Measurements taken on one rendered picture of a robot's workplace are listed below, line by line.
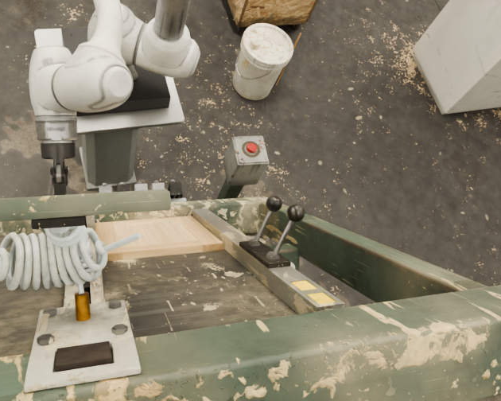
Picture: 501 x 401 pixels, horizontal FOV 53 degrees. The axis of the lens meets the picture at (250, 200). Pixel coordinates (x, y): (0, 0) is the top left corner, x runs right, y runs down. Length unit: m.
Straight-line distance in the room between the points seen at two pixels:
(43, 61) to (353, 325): 0.89
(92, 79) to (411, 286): 0.73
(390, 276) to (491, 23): 2.52
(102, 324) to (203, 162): 2.29
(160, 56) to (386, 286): 1.14
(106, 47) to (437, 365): 0.85
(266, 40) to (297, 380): 2.59
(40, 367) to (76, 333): 0.07
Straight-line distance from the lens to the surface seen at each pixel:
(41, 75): 1.21
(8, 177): 2.77
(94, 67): 1.07
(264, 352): 0.53
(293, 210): 1.03
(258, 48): 2.94
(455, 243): 3.28
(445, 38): 3.68
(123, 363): 0.51
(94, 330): 0.59
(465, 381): 0.67
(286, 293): 0.93
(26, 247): 0.59
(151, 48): 1.83
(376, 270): 1.11
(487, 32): 3.44
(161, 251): 1.28
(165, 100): 2.03
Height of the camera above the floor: 2.43
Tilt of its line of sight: 60 degrees down
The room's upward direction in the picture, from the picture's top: 31 degrees clockwise
